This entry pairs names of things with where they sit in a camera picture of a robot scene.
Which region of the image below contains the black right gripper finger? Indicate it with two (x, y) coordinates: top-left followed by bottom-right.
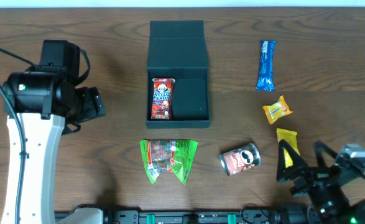
(313, 140), (339, 169)
(275, 139), (309, 183)

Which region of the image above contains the small red Pringles can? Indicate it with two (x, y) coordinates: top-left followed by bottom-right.
(219, 143), (261, 176)

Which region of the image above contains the orange Lemond biscuit packet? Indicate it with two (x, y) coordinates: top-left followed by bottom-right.
(262, 95), (293, 124)

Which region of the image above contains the red Hello Panda snack box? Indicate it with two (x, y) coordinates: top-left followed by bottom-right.
(151, 78), (175, 119)

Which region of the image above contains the blue cookie roll packet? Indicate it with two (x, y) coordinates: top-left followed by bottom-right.
(256, 40), (277, 91)

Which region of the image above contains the dark green gift box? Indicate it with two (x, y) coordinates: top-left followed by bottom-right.
(146, 21), (211, 129)

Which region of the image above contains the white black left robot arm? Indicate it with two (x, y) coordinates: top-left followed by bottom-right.
(1, 72), (106, 223)

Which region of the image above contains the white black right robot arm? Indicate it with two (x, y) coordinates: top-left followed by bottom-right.
(270, 140), (365, 224)

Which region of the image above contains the yellow snack packet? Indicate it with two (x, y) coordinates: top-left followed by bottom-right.
(275, 128), (301, 169)

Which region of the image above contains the green candy bag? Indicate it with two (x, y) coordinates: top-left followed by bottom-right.
(140, 139), (198, 185)

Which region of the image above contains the black aluminium mounting rail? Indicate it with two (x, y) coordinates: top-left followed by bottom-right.
(54, 208), (282, 224)

